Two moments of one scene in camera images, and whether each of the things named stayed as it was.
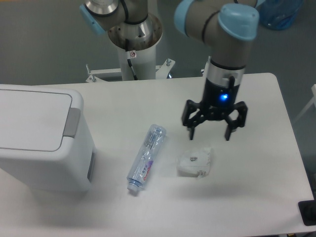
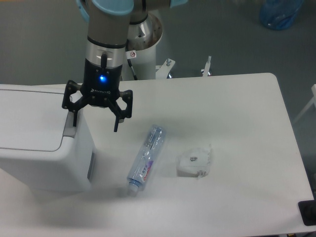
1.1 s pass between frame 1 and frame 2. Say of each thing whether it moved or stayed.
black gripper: moved
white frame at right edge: stayed
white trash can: stayed
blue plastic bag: stayed
